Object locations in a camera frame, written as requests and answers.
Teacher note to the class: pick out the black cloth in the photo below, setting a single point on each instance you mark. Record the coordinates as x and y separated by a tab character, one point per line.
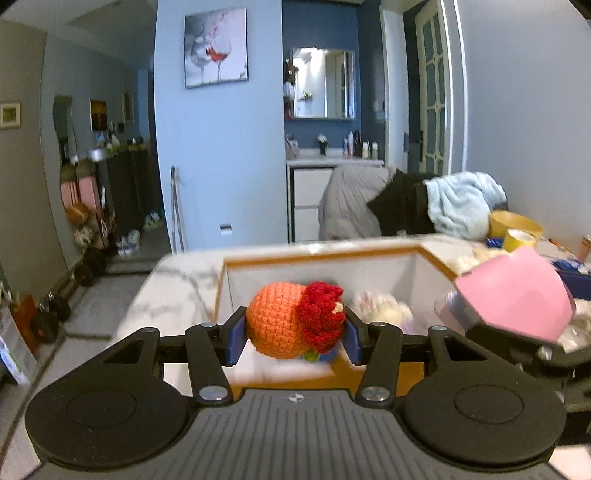
401	205

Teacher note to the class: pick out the yellow bowl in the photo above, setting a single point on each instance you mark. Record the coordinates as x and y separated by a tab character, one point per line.
512	221

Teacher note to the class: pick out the row of bottles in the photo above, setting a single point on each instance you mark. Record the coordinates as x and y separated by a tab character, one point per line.
362	146

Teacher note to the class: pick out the glass pane door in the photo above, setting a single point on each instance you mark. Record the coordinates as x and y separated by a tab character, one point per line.
431	92

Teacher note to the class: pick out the pair of white shoes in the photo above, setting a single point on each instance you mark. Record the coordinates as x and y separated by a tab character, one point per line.
128	242

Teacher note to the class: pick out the cream fluffy cloth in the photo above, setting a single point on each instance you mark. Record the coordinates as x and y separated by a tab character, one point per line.
478	258

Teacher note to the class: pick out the grey quilted cloth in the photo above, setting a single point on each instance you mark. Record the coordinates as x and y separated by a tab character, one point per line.
346	203

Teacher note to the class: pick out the black dumbbell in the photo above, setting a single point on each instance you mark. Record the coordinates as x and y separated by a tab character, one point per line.
48	318
90	267

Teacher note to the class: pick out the white crochet sheep toy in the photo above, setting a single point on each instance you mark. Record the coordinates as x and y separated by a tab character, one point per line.
385	311

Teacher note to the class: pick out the light blue towel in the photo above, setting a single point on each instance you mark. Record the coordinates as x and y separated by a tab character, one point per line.
461	203

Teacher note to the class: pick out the pink hanging bag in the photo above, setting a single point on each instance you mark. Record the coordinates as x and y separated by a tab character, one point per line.
85	203

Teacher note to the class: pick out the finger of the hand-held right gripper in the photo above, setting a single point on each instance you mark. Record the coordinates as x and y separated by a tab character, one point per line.
455	309

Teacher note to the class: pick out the black cabinet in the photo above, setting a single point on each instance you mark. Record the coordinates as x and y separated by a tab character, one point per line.
131	189

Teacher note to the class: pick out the small framed picture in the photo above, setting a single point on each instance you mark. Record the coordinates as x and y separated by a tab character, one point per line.
9	114

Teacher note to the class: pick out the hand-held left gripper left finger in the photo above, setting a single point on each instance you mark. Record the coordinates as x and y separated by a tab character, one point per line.
235	337

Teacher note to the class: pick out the pink box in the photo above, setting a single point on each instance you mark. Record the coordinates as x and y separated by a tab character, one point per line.
512	295

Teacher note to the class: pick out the wine glass wall picture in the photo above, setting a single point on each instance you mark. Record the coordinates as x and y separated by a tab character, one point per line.
216	46

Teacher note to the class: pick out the yellow cup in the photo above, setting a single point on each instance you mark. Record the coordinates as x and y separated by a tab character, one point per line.
517	240

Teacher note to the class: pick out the orange storage box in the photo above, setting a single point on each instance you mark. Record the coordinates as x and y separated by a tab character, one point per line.
277	277

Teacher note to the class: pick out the wall mirror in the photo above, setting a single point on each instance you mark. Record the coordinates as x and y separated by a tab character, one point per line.
323	83

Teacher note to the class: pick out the orange crochet toy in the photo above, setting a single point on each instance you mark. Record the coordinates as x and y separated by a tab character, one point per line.
277	323

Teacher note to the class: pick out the dark framed picture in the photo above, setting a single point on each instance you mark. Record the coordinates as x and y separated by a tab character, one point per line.
98	115

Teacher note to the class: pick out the white vanity cabinet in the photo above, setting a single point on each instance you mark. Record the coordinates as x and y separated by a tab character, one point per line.
309	194

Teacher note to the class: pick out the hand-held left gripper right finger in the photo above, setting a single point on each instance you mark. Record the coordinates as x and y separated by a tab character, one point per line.
354	337

